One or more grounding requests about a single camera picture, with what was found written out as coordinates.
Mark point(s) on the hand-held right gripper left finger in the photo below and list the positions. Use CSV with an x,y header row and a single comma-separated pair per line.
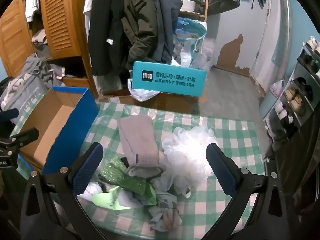
x,y
88,163

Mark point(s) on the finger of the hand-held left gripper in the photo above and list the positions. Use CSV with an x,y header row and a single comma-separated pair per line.
x,y
8,115
26,135

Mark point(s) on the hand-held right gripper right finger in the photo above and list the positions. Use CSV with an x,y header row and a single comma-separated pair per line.
x,y
221,171

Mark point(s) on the white plastic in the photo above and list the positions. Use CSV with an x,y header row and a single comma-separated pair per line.
x,y
88,188

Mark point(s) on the blue cardboard box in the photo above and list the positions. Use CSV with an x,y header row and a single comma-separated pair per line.
x,y
75,135

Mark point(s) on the green sequin cloth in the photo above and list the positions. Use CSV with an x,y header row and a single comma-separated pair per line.
x,y
120,173

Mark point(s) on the white mesh bath pouf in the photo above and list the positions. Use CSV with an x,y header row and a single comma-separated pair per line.
x,y
190,152

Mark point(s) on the light blue cloth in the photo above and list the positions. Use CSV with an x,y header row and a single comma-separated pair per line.
x,y
130,200

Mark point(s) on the long grey sock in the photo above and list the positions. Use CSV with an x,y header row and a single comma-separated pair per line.
x,y
138,140

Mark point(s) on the grey sock with dark trim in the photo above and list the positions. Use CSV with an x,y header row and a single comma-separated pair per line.
x,y
145,171

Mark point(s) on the white cloth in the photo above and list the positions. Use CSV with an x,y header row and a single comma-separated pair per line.
x,y
166,217

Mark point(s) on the grey bag of clothes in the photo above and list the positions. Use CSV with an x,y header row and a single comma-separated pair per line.
x,y
22,95

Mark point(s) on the green checkered tablecloth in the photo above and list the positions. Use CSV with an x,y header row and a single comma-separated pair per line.
x,y
225,132

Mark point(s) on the grey clothes pile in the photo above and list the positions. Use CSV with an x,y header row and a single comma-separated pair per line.
x,y
40,67

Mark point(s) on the wooden louvre wardrobe door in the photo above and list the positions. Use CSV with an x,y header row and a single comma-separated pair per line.
x,y
15,37
62,17

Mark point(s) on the shoe rack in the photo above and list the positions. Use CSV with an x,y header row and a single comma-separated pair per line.
x,y
270,102

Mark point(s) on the white shoes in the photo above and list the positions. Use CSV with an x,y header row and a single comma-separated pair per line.
x,y
283,112

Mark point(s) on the small white plastic bag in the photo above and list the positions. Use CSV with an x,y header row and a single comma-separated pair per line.
x,y
277,88

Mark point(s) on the beige shoes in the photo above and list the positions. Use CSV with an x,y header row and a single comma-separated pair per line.
x,y
295,101

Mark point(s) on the teal printed box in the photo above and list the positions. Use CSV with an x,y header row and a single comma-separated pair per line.
x,y
170,80

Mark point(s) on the black shoes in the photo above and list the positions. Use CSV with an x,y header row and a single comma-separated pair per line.
x,y
307,61
303,87

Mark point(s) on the white hanging shirt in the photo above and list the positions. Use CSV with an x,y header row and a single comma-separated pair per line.
x,y
32,0

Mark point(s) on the black hanging coat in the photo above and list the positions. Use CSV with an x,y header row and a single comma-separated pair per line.
x,y
105,30

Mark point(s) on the clear blue plastic bag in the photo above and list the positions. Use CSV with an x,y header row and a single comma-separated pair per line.
x,y
192,40

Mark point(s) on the olive hanging jacket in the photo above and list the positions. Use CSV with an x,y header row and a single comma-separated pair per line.
x,y
141,22

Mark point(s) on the white sneakers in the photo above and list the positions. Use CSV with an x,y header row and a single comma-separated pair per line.
x,y
313,43

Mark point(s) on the grey blue hanging coat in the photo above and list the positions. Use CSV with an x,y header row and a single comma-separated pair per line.
x,y
167,17

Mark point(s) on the olive hanging bag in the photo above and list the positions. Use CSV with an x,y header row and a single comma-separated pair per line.
x,y
222,3

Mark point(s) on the white basin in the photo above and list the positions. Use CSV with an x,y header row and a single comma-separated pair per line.
x,y
190,5

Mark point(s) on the wooden shelf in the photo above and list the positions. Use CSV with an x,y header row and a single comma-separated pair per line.
x,y
203,2

